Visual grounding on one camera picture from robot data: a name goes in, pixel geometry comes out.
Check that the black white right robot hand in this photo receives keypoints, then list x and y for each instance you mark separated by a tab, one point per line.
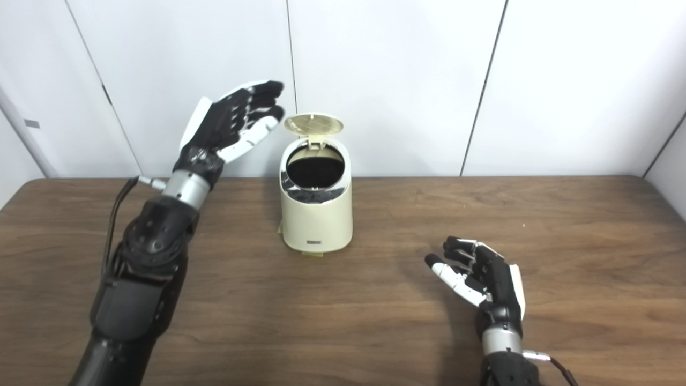
498	289

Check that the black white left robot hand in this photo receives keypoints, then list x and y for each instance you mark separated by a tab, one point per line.
214	128

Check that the cream-colored lidded bin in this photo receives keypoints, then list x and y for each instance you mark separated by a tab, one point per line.
316	220

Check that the black wall panel hinge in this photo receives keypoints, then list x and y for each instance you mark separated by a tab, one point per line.
106	94

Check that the grey wall label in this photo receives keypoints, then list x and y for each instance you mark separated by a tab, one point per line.
31	123

